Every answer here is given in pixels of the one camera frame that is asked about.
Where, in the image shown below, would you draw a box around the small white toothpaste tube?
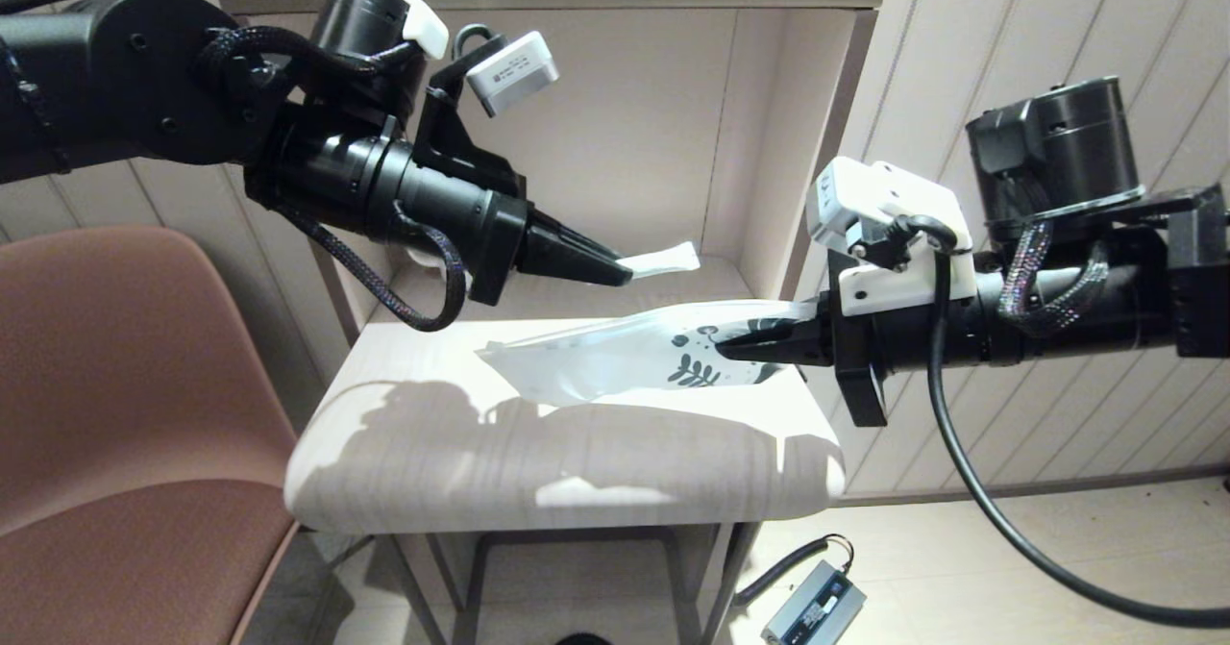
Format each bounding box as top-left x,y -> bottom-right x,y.
618,240 -> 701,279

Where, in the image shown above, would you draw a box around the white floral zip pouch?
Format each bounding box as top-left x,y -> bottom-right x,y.
476,299 -> 820,408

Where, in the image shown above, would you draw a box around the beige wooden desk with hutch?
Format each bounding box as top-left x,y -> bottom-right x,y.
211,0 -> 892,645

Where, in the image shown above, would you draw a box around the grey power adapter box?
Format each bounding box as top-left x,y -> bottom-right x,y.
760,562 -> 866,645

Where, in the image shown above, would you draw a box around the brown skirting board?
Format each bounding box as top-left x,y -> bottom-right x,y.
836,467 -> 1230,509

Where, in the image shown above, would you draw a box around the pink-brown upholstered chair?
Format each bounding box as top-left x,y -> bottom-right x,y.
0,225 -> 304,645

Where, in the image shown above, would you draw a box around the black right camera cable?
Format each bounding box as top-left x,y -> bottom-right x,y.
898,214 -> 1230,629

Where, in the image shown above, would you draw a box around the black camera cable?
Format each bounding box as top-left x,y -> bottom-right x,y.
898,214 -> 1230,629
452,24 -> 503,62

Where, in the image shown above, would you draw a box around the left arm braided cable sleeve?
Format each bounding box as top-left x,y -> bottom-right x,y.
197,25 -> 469,334

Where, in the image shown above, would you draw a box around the arm braided cable sleeve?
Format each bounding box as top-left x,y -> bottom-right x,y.
997,220 -> 1111,338
197,25 -> 469,334

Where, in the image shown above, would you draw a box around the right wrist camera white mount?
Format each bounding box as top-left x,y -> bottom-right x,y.
807,157 -> 973,317

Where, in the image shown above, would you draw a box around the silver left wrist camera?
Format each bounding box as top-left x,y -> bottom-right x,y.
466,32 -> 560,118

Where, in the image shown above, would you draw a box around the right arm braided cable sleeve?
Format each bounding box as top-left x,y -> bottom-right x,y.
997,220 -> 1111,338

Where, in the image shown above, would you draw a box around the black adapter cable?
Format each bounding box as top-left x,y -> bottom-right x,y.
732,536 -> 854,611

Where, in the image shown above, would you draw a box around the black left camera cable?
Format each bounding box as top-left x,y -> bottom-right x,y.
452,24 -> 503,62

